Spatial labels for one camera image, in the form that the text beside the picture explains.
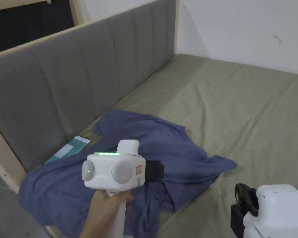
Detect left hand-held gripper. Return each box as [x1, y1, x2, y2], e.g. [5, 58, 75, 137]
[81, 140, 165, 238]

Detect dark blue shirt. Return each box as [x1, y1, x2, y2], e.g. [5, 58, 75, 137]
[18, 108, 238, 238]

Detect phone with lit screen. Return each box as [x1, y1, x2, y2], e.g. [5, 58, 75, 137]
[43, 135, 91, 165]

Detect grey padded headboard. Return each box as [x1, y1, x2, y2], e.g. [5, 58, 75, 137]
[0, 0, 180, 194]

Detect bed with pale green sheet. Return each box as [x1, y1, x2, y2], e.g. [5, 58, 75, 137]
[43, 53, 298, 238]

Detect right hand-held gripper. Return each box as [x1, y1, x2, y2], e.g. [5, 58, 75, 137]
[230, 183, 298, 238]

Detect person's left forearm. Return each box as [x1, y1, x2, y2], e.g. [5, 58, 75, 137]
[78, 210, 110, 238]

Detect person's left hand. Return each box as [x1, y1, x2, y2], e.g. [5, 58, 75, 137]
[89, 190, 135, 224]

